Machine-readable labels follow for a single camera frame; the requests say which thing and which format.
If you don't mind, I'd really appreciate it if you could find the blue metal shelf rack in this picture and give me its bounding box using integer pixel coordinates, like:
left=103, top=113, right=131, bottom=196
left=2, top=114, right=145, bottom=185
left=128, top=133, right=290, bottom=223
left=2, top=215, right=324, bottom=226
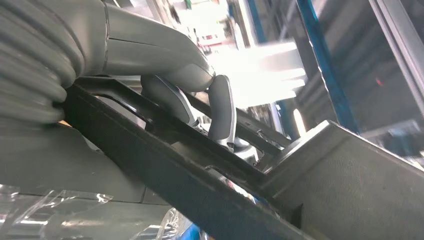
left=295, top=0, right=361, bottom=135

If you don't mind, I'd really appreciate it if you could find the clear plastic film wrap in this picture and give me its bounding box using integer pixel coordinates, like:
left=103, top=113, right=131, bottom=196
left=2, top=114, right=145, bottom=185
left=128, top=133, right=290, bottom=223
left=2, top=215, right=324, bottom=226
left=0, top=183, right=200, bottom=240

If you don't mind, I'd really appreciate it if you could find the grey overhead metal beam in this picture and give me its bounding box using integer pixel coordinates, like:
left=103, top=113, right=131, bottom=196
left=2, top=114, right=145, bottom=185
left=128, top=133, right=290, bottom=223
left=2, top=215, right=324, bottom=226
left=369, top=0, right=424, bottom=117

